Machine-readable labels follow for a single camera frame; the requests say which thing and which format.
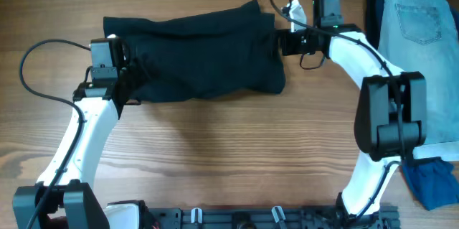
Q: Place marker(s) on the black shorts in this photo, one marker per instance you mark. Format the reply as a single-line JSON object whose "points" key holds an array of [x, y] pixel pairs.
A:
{"points": [[204, 56]]}

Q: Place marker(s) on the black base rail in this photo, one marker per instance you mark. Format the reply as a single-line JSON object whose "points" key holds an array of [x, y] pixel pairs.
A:
{"points": [[309, 217]]}

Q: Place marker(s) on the blue garment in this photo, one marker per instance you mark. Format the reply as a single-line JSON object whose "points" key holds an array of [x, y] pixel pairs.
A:
{"points": [[432, 181]]}

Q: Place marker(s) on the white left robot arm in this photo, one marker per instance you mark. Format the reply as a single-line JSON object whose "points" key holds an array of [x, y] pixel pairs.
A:
{"points": [[63, 195]]}

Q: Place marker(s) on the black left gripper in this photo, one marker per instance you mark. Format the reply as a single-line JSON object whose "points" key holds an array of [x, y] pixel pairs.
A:
{"points": [[126, 75]]}

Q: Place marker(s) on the light blue denim shorts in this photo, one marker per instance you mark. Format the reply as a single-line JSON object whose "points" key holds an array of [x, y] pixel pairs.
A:
{"points": [[421, 35]]}

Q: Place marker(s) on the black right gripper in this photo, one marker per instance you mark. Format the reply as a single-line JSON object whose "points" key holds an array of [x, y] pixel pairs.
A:
{"points": [[287, 42]]}

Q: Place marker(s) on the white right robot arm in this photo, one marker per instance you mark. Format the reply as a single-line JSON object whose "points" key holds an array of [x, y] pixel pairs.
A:
{"points": [[390, 119]]}

